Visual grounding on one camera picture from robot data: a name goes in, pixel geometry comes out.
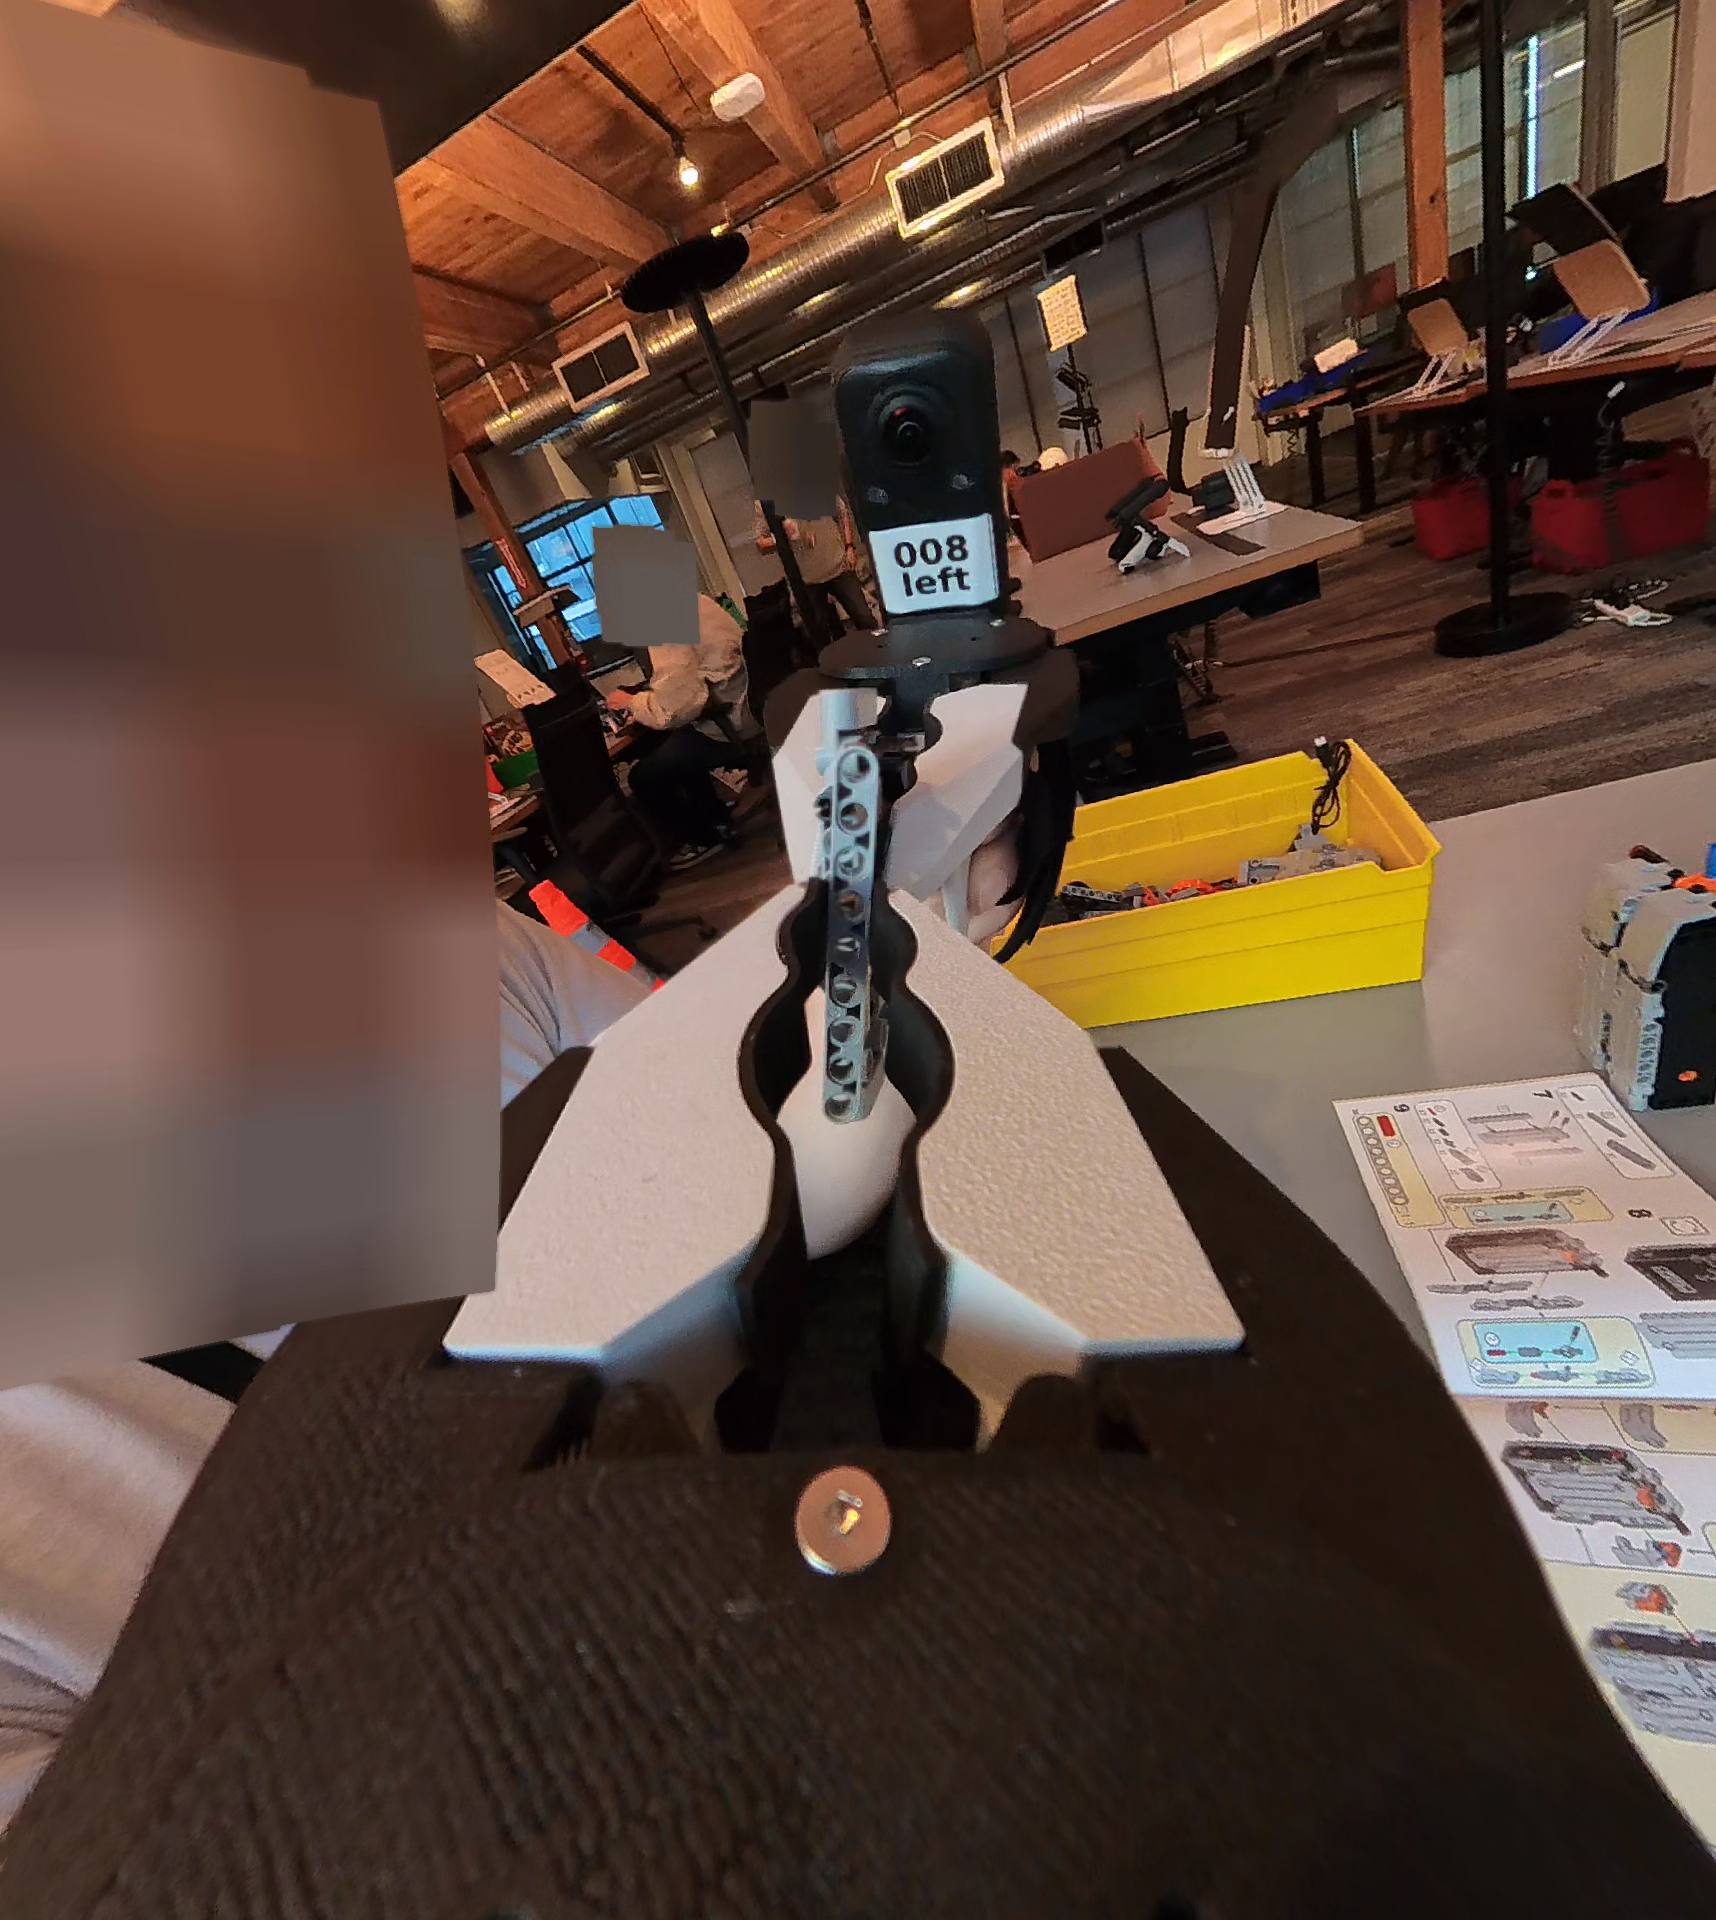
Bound yellow plastic bin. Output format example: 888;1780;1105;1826
991;741;1441;1030

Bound black office chair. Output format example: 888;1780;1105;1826
518;681;651;924

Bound white document stand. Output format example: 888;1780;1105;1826
1196;456;1290;529

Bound pile of building parts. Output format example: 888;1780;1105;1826
1060;833;1386;920

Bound orange striped object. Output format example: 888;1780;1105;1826
528;885;666;989

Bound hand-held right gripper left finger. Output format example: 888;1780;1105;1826
444;885;815;1450

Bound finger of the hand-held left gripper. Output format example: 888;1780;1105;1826
770;686;865;891
888;686;1031;907

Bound white black robot module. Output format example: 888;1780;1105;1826
1575;845;1716;1115

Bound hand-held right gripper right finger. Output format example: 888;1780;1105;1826
874;886;1248;1450

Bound white black device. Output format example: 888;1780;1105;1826
1105;476;1196;577

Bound brown panel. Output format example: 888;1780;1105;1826
1007;444;1172;562

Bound light grey perforated building beam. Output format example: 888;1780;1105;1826
814;742;893;1131

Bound open instruction booklet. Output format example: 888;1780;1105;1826
1334;1074;1716;1920

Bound red storage bin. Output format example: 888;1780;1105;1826
1410;476;1536;562
1529;447;1714;573

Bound black floor lamp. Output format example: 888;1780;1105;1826
622;230;840;662
1436;0;1580;660

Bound grey top office desk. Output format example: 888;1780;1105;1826
1015;503;1368;753

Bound long wooden desk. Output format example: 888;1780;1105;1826
1362;322;1716;518

